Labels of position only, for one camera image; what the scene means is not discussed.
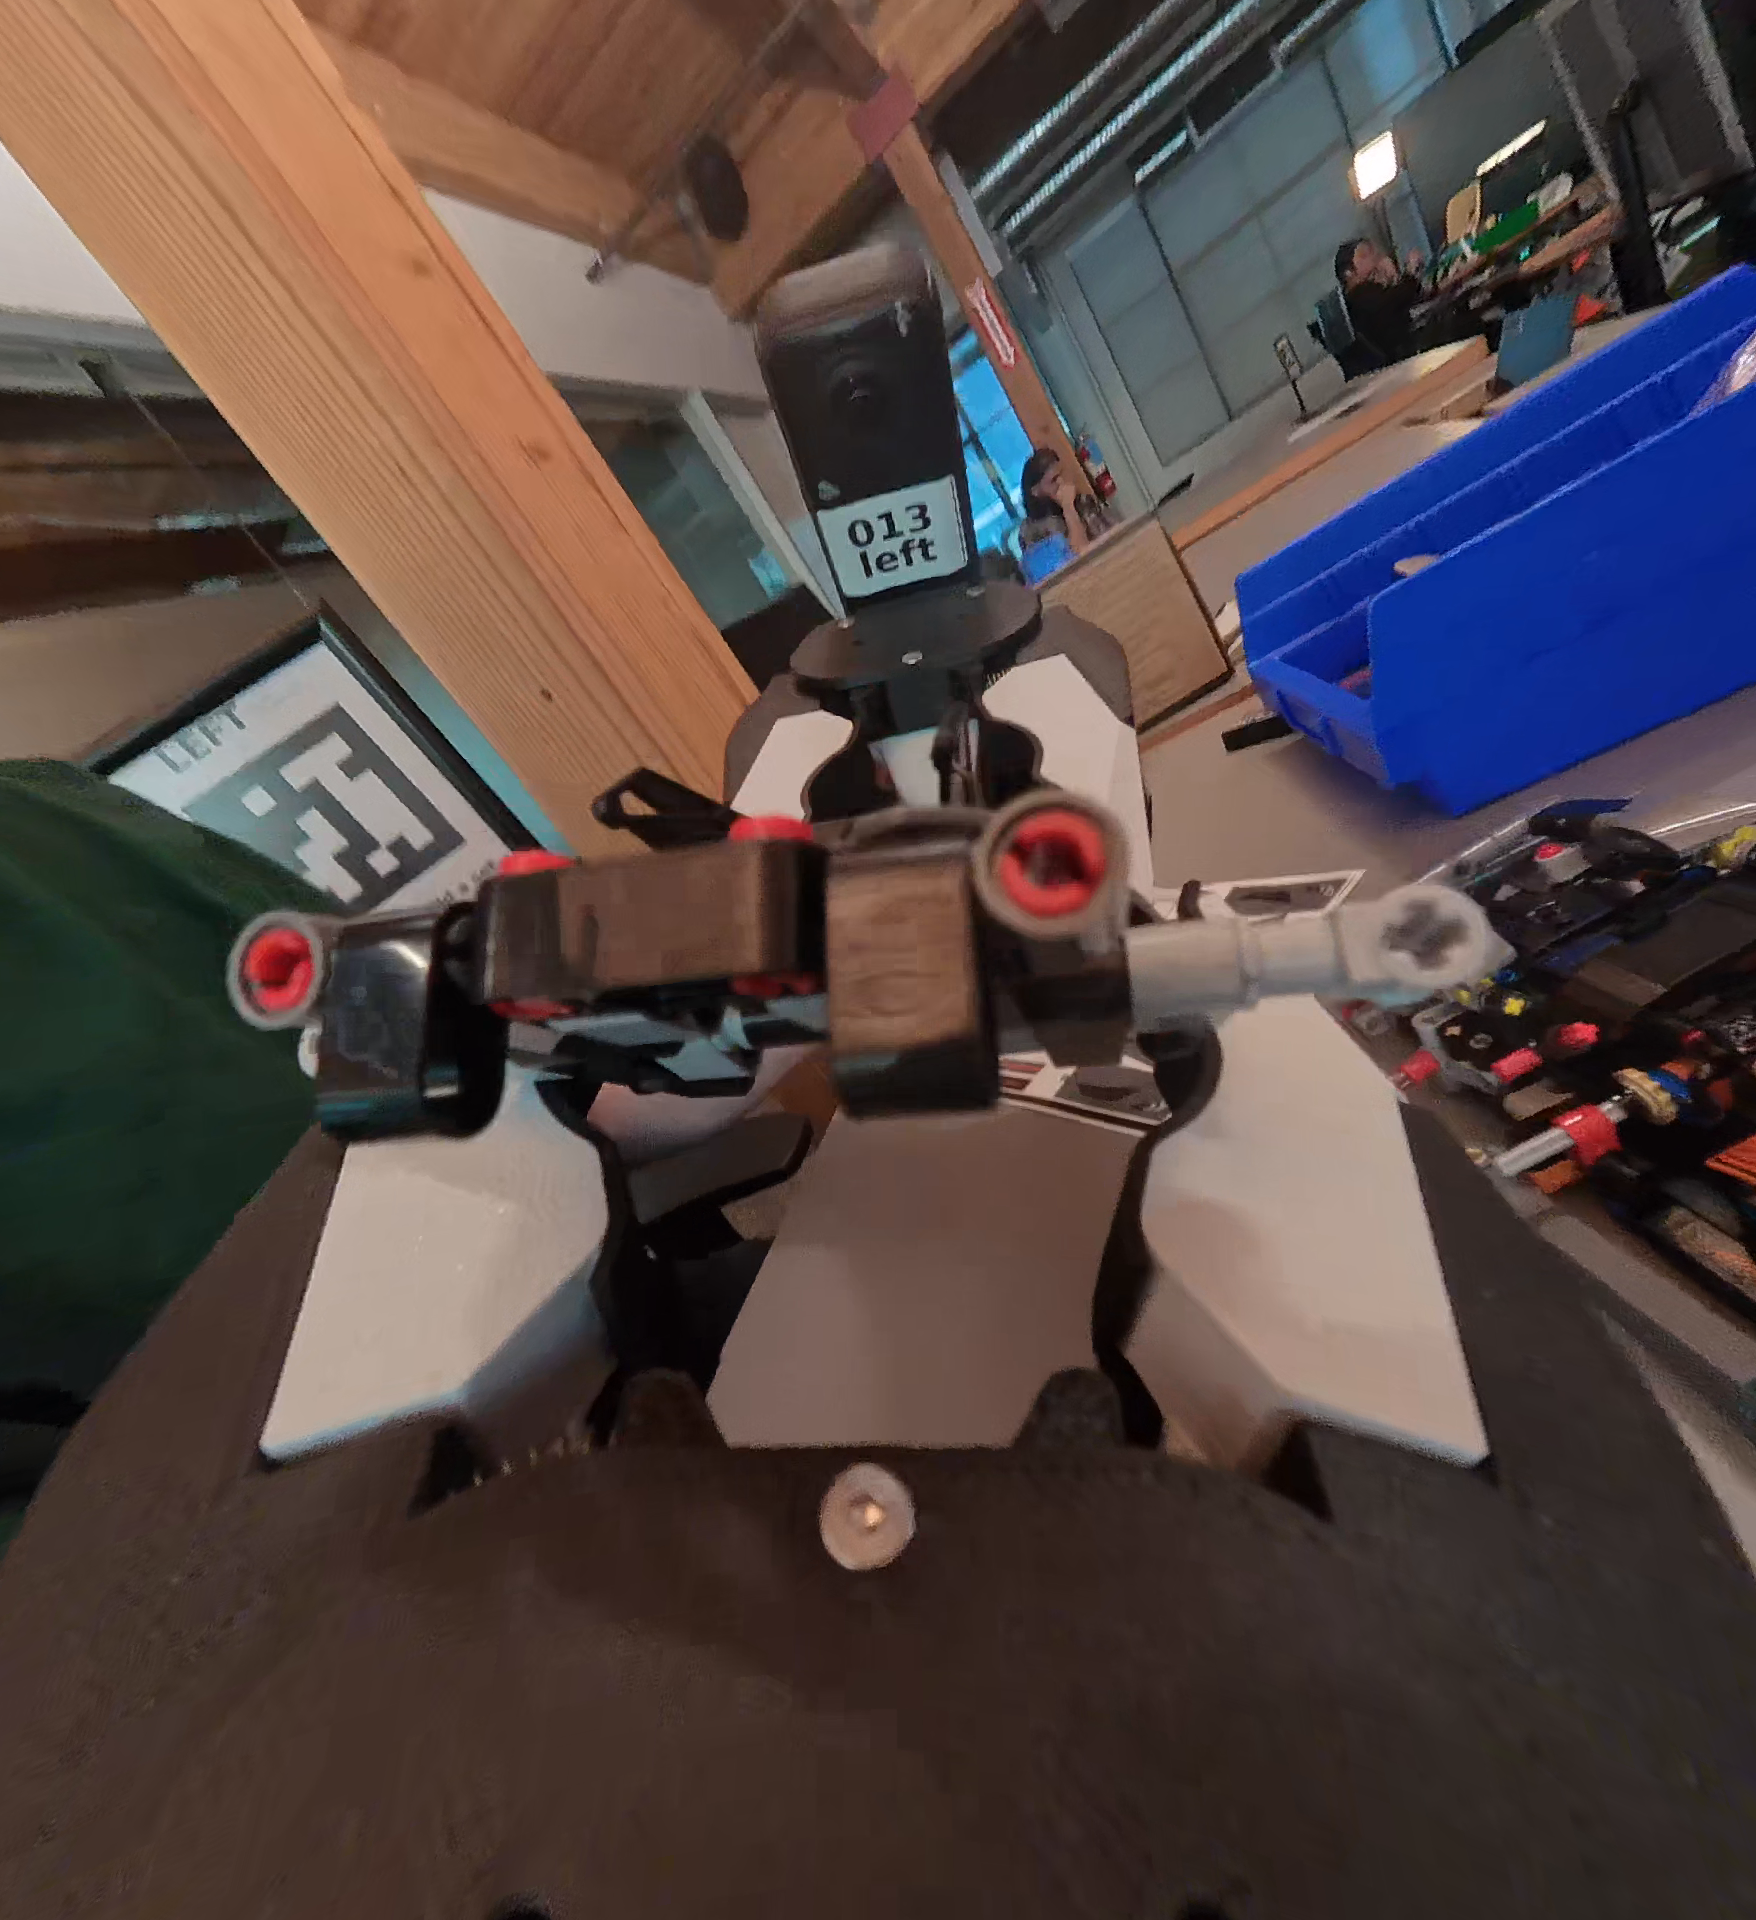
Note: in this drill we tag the wooden post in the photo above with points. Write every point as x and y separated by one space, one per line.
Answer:
367 375

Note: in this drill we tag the framed marker sign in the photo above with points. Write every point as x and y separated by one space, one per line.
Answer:
337 794

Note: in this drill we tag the small black grey lego subassembly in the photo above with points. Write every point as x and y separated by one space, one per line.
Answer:
758 930

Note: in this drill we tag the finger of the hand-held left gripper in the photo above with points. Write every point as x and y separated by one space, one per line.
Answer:
1089 751
781 757

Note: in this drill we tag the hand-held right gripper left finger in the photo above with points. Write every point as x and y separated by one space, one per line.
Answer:
427 1274

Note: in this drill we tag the blue storage bin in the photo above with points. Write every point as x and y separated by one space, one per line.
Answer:
1539 600

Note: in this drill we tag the large lego car chassis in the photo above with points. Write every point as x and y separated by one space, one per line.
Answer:
1644 1050

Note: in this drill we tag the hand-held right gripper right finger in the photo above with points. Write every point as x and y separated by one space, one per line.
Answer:
1298 1245

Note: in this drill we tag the lego sticker sheet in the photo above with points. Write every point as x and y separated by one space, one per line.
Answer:
1268 897

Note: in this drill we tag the printed cardboard box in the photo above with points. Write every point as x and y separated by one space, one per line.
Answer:
1147 629

